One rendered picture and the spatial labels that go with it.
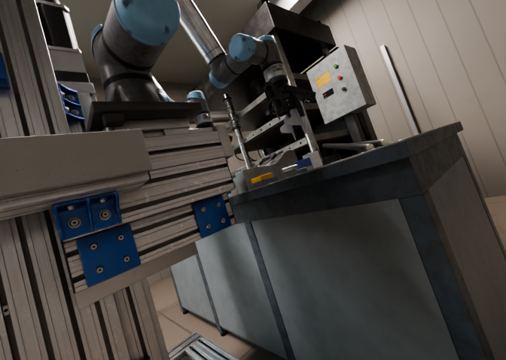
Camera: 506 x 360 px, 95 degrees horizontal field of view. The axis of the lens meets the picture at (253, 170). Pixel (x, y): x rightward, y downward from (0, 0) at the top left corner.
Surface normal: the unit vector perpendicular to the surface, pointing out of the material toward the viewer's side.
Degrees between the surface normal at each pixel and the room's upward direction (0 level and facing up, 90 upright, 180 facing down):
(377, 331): 90
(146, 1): 97
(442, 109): 90
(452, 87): 90
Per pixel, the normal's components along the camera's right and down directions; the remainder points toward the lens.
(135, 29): -0.15, 0.83
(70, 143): 0.61, -0.26
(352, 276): -0.74, 0.19
